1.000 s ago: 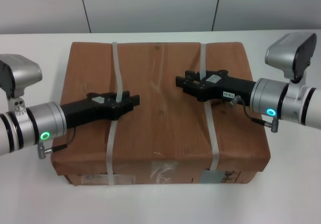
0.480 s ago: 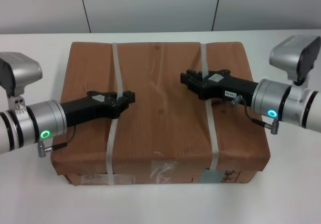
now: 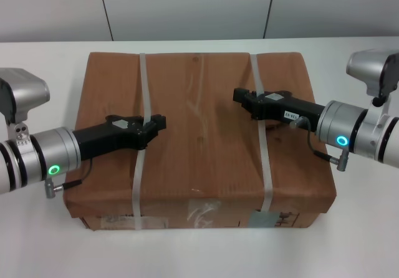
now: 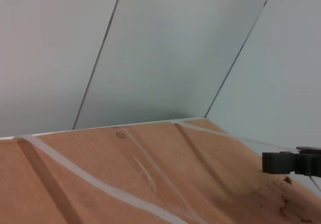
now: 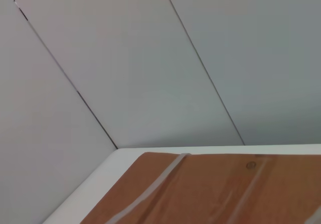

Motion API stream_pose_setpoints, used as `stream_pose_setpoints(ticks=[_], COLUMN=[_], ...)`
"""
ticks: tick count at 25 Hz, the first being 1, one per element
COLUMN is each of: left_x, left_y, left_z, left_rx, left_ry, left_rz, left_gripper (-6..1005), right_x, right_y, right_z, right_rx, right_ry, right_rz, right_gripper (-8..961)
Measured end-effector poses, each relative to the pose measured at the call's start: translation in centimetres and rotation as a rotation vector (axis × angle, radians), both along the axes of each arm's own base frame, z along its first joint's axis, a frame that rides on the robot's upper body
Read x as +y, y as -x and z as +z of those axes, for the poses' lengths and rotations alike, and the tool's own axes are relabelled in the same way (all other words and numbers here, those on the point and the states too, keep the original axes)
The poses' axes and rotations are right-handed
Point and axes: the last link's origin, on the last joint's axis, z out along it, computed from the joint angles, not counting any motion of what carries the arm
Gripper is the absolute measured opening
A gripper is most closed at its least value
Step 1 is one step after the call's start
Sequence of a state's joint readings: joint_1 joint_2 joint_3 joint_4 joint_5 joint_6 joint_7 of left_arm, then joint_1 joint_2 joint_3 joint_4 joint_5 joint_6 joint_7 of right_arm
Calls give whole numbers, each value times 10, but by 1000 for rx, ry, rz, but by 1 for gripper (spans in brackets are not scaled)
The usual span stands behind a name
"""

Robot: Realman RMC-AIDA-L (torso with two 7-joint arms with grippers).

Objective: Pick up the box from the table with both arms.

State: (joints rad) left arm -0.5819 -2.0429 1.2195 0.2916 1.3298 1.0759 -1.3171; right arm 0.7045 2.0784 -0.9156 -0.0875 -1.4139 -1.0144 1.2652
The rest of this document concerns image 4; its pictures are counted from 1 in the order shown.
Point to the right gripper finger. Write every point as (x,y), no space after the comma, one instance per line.
(278,162)

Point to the brown cardboard box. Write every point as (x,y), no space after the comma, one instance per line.
(113,158)

